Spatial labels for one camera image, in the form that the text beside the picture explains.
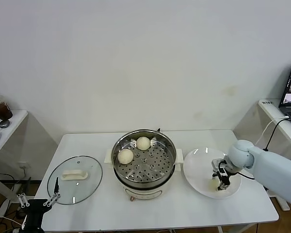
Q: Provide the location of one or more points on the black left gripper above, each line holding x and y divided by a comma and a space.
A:
35, 210

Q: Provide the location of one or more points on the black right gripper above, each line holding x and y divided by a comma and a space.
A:
226, 170

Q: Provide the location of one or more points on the white steamed baozi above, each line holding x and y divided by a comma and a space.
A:
143, 143
212, 185
125, 156

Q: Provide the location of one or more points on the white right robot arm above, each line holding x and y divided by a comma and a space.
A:
276, 174

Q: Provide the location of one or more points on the perforated steel steamer basket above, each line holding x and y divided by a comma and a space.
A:
145, 172

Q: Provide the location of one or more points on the white round plate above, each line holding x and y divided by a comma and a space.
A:
196, 160

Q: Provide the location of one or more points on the white side desk with label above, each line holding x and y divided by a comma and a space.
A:
285, 133

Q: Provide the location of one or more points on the white side desk with cup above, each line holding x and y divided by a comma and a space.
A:
14, 121

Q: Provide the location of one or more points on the small round grey disc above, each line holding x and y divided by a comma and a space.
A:
3, 123

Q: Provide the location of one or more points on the white printed label sticker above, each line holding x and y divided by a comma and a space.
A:
267, 103

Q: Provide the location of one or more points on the iced coffee plastic cup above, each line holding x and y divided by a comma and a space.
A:
2, 110

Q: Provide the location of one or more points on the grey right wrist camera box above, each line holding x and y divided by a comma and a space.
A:
217, 164

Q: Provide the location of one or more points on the white wall socket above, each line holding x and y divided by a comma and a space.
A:
23, 166

